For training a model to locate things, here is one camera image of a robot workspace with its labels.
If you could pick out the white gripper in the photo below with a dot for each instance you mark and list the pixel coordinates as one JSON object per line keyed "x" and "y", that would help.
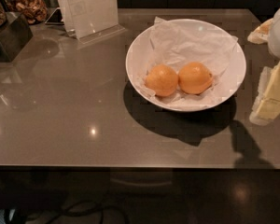
{"x": 267, "y": 105}

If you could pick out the orange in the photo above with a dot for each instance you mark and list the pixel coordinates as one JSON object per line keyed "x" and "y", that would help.
{"x": 162, "y": 79}
{"x": 194, "y": 78}

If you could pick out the white ceramic bowl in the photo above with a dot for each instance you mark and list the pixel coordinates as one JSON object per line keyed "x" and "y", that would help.
{"x": 233, "y": 75}

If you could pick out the white paper liner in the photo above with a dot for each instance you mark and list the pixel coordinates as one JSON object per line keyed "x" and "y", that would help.
{"x": 189, "y": 44}

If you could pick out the clear acrylic sign holder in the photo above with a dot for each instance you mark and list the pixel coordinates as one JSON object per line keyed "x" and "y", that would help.
{"x": 90, "y": 20}

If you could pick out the dark smartphone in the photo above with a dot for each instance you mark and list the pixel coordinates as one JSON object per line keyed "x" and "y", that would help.
{"x": 55, "y": 18}

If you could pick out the glass jar of dried snacks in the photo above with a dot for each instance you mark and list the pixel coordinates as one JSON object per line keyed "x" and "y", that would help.
{"x": 35, "y": 11}

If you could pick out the black square box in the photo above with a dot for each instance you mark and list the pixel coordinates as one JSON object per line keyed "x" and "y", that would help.
{"x": 14, "y": 35}

